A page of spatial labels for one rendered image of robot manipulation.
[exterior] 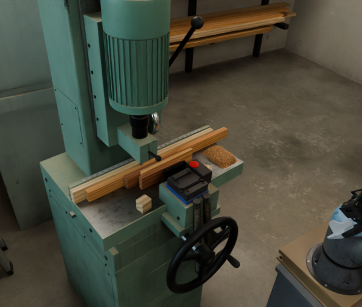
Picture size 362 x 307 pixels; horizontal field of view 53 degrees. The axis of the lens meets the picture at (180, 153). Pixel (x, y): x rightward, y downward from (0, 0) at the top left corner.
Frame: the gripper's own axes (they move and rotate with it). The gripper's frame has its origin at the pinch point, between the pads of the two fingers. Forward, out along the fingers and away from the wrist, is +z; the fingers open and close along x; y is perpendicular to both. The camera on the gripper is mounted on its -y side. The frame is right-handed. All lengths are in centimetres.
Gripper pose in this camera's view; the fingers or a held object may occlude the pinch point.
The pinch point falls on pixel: (341, 221)
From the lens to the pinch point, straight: 121.0
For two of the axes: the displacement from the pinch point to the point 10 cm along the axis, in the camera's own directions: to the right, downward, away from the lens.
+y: -6.9, -7.2, 0.0
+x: -6.6, 6.4, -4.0
